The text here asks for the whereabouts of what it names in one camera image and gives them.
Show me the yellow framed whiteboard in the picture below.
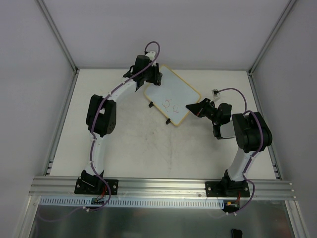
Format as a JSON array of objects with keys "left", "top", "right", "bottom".
[{"left": 144, "top": 65, "right": 201, "bottom": 126}]

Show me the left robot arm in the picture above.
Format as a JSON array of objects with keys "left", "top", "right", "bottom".
[{"left": 74, "top": 51, "right": 162, "bottom": 195}]

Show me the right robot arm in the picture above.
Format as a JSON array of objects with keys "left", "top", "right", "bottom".
[{"left": 186, "top": 98, "right": 272, "bottom": 198}]

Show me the black object on floor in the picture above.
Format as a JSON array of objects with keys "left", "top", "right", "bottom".
[{"left": 231, "top": 229, "right": 243, "bottom": 238}]

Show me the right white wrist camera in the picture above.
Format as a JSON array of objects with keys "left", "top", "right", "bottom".
[{"left": 212, "top": 89, "right": 220, "bottom": 102}]

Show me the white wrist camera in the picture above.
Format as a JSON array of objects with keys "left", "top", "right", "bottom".
[
  {"left": 212, "top": 89, "right": 220, "bottom": 102},
  {"left": 145, "top": 51, "right": 156, "bottom": 61}
]

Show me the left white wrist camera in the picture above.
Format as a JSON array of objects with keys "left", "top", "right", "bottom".
[{"left": 145, "top": 51, "right": 156, "bottom": 61}]

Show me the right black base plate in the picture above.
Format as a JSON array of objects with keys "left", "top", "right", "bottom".
[{"left": 205, "top": 180, "right": 250, "bottom": 198}]

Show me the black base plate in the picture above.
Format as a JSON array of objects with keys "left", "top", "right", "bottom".
[
  {"left": 205, "top": 180, "right": 250, "bottom": 198},
  {"left": 74, "top": 178, "right": 119, "bottom": 196}
]

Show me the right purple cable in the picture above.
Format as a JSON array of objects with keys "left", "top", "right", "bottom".
[{"left": 217, "top": 87, "right": 267, "bottom": 216}]

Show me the purple cable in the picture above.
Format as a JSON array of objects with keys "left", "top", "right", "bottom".
[
  {"left": 217, "top": 87, "right": 267, "bottom": 216},
  {"left": 37, "top": 41, "right": 161, "bottom": 223}
]

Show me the left aluminium frame post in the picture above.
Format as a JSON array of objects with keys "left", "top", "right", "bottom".
[{"left": 35, "top": 0, "right": 78, "bottom": 73}]

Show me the aluminium frame post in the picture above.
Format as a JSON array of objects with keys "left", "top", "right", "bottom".
[
  {"left": 35, "top": 0, "right": 78, "bottom": 73},
  {"left": 248, "top": 0, "right": 297, "bottom": 75}
]

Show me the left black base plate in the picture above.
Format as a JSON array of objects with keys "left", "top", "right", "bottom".
[{"left": 74, "top": 178, "right": 119, "bottom": 196}]

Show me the white slotted cable duct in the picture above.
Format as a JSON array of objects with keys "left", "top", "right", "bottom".
[{"left": 39, "top": 196, "right": 224, "bottom": 209}]

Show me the right aluminium frame post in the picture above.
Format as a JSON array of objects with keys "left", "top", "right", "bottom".
[{"left": 248, "top": 0, "right": 297, "bottom": 75}]

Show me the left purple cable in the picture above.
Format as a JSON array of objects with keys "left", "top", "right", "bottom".
[{"left": 37, "top": 41, "right": 161, "bottom": 223}]

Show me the aluminium front rail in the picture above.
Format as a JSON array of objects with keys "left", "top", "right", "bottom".
[{"left": 28, "top": 176, "right": 297, "bottom": 200}]

